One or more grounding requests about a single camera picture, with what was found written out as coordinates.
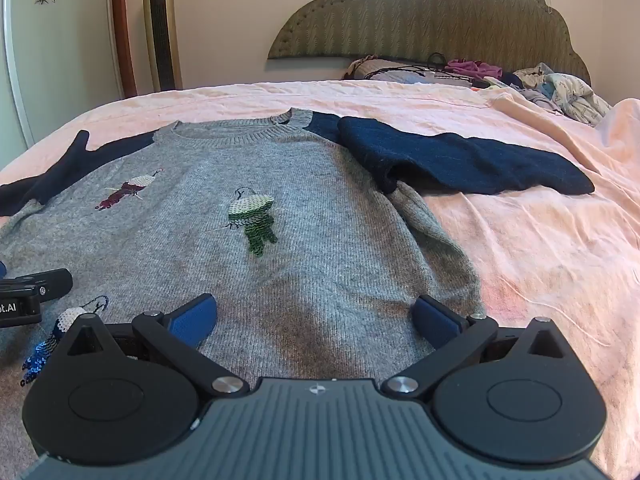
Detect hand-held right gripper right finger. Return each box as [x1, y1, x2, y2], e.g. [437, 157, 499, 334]
[381, 295, 576, 401]

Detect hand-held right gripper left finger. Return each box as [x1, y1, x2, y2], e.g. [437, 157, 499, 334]
[64, 294, 251, 402]

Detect grey sweater with navy sleeves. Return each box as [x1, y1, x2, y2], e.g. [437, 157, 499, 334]
[0, 107, 596, 461]

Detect pile of pale clothes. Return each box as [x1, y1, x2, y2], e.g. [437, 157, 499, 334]
[512, 62, 614, 126]

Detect pink bed sheet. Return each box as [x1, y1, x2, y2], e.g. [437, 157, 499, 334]
[0, 79, 640, 480]

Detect white flowered wardrobe door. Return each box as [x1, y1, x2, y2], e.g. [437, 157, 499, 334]
[0, 0, 126, 157]

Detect purple garment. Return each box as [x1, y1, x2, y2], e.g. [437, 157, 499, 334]
[445, 59, 504, 79]

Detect patterned pillow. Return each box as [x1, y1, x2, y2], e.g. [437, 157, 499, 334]
[342, 55, 451, 84]

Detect gold tower heater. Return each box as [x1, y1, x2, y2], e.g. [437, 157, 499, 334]
[142, 0, 182, 92]

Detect olive padded headboard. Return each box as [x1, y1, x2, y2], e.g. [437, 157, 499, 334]
[267, 0, 592, 86]

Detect black cable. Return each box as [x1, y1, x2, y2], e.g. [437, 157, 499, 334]
[365, 52, 488, 89]

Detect brown wooden frame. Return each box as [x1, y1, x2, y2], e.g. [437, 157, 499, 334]
[110, 0, 139, 99]

